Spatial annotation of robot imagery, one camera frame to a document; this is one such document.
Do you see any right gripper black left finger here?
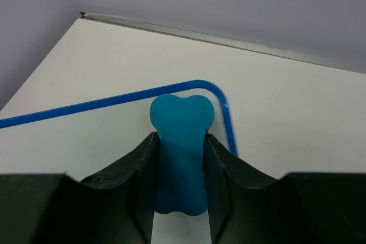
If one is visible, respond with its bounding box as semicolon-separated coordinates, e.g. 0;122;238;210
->
1;132;160;243

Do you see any aluminium table edge frame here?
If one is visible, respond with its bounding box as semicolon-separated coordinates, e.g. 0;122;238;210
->
81;12;365;74

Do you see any blue bone-shaped eraser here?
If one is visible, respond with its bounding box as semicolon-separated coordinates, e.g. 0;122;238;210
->
150;94;215;216

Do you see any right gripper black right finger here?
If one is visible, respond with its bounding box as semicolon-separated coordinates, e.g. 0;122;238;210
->
204;134;365;243

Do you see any blue framed whiteboard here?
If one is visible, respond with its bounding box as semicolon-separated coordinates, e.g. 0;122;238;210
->
0;79;240;244

